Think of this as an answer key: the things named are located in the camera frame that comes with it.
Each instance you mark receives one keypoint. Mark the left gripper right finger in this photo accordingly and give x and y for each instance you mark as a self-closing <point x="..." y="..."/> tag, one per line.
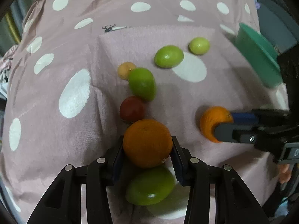
<point x="234" y="202"/>

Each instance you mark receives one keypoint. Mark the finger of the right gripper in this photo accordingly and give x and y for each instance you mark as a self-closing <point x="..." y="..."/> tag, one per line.
<point x="261" y="116"/>
<point x="260" y="136"/>

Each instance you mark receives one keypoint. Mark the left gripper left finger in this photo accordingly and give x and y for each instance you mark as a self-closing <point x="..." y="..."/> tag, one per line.
<point x="61" y="203"/>

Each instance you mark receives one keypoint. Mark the orange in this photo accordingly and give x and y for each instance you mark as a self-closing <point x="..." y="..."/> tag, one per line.
<point x="147" y="143"/>
<point x="211" y="118"/>

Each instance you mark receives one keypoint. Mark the large green mango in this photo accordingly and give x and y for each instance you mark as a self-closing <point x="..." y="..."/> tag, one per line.
<point x="150" y="187"/>

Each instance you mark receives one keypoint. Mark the small light green fruit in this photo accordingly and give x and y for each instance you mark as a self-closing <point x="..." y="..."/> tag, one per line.
<point x="199" y="45"/>

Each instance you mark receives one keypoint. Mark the green oval fruit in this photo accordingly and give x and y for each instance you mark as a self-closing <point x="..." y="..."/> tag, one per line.
<point x="142" y="83"/>

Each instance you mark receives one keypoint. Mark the right hand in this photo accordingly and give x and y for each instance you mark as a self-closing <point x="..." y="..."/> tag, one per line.
<point x="284" y="173"/>

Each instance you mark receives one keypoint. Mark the green plastic bowl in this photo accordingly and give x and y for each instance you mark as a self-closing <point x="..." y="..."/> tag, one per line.
<point x="260" y="54"/>

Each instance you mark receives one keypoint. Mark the grey sofa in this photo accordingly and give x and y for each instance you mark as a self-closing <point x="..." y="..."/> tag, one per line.
<point x="277" y="24"/>

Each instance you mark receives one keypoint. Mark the pink polka dot cloth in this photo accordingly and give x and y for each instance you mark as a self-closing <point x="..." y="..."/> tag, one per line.
<point x="64" y="93"/>

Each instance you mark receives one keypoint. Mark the red tomato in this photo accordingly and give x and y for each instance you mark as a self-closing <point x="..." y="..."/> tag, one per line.
<point x="132" y="109"/>

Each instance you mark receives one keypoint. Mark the small yellow fruit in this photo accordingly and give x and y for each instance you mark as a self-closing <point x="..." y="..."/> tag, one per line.
<point x="124" y="70"/>

